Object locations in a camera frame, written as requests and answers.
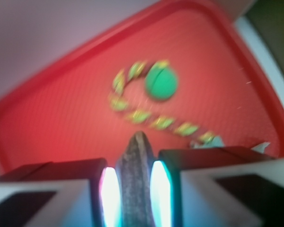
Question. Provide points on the red plastic tray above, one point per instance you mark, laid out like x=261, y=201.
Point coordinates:
x=63, y=113

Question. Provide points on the green rubber ball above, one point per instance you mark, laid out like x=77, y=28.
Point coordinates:
x=161, y=83

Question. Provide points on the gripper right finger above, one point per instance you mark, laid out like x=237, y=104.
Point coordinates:
x=217, y=187

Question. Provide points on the brown wood chip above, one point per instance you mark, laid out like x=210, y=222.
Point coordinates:
x=134, y=173

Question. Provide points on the light blue cloth rag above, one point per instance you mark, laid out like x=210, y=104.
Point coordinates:
x=217, y=142

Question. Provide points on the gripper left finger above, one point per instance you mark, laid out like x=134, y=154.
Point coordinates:
x=82, y=193

